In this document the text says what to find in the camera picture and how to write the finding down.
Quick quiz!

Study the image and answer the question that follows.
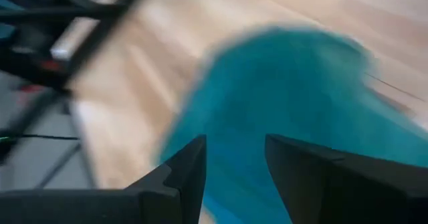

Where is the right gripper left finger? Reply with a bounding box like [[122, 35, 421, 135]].
[[0, 134, 207, 224]]

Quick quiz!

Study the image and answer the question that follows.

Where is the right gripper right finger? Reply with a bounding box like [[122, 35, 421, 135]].
[[265, 133, 428, 224]]

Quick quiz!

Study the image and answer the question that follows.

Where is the teal plastic bag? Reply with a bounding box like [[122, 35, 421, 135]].
[[156, 25, 428, 224]]

